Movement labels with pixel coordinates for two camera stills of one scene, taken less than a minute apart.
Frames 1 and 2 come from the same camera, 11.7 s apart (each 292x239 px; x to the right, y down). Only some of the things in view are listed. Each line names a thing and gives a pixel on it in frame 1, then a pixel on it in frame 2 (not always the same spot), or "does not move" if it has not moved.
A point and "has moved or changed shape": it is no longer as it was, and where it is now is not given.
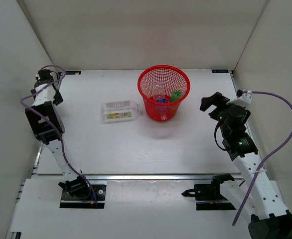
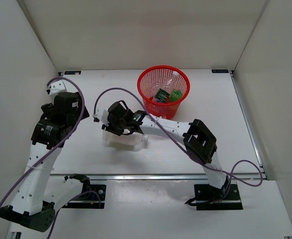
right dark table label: [219, 70] does not move
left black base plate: [68, 201] does not move
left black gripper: [57, 98] -> [79, 108]
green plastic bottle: [176, 95] does not move
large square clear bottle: [119, 111] has moved or changed shape
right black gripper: [217, 99] -> [109, 125]
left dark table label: [73, 72] does not move
